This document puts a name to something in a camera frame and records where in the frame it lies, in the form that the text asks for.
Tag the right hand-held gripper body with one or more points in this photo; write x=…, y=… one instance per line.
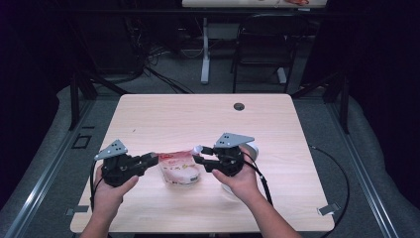
x=228, y=160

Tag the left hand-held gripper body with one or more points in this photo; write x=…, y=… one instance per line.
x=117, y=168

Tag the red and white plastic bag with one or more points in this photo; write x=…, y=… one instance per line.
x=180, y=172

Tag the clear jar with grey lid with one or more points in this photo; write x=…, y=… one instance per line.
x=253, y=150

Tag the person's left hand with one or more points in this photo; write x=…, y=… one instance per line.
x=112, y=195

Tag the person's right hand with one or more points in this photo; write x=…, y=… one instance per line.
x=244, y=185

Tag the grey tape piece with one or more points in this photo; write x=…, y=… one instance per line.
x=79, y=210
x=328, y=209

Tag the black metal stand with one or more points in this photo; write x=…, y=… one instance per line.
x=74, y=99
x=344, y=105

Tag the white desk leg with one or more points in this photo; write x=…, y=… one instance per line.
x=205, y=59

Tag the white desk foot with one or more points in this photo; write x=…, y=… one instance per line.
x=281, y=75

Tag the black folding chair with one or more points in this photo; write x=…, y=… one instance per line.
x=264, y=43

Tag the dark curtain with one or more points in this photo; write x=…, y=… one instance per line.
x=386, y=82
x=23, y=82

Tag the light wooden background desk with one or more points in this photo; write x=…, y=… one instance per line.
x=231, y=3

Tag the orange thing on background desk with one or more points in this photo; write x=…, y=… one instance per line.
x=297, y=2

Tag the aluminium floor rail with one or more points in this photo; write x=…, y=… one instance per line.
x=43, y=185
x=366, y=185

